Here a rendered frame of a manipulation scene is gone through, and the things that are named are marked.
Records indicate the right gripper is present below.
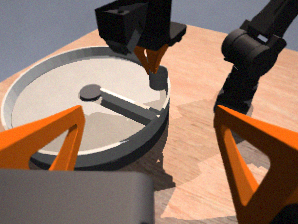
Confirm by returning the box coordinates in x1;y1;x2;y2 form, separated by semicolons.
133;21;187;75

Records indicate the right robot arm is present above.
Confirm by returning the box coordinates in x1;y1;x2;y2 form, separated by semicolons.
94;0;298;112

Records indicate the grey metal bushing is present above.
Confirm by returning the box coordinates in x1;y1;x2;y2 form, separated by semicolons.
149;65;168;91

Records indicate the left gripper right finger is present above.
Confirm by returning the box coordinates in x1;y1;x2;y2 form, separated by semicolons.
213;105;298;224

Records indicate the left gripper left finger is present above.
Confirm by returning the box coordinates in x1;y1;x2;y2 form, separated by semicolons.
0;105;85;171

